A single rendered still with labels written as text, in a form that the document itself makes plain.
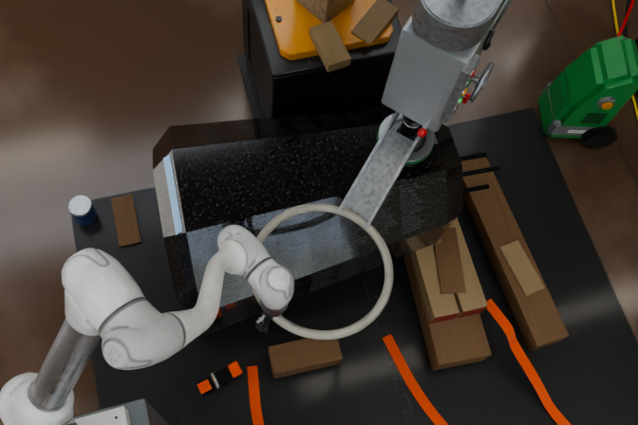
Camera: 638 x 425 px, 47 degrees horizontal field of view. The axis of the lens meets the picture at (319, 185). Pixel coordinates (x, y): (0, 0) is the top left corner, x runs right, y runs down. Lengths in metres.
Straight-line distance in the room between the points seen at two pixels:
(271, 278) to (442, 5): 0.89
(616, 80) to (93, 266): 2.59
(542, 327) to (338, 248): 1.12
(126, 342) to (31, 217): 2.05
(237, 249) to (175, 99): 1.81
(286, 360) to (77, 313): 1.53
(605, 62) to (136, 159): 2.27
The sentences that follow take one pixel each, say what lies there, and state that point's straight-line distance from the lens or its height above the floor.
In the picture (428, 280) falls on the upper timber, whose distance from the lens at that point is 3.22.
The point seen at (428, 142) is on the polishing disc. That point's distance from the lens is 2.79.
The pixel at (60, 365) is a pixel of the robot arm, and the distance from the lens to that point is 2.00.
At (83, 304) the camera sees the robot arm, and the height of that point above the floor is 1.59.
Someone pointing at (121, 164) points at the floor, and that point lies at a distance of 3.69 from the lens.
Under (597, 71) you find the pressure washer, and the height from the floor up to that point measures 0.50.
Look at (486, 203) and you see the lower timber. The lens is 3.56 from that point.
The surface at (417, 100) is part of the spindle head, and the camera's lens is 2.39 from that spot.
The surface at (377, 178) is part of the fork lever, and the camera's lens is 2.59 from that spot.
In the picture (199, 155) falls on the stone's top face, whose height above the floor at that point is 0.82.
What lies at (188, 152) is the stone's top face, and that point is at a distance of 2.74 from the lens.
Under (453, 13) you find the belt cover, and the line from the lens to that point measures 2.05.
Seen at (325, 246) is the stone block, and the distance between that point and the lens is 2.73.
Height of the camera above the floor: 3.25
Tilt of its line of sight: 65 degrees down
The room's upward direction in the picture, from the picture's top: 10 degrees clockwise
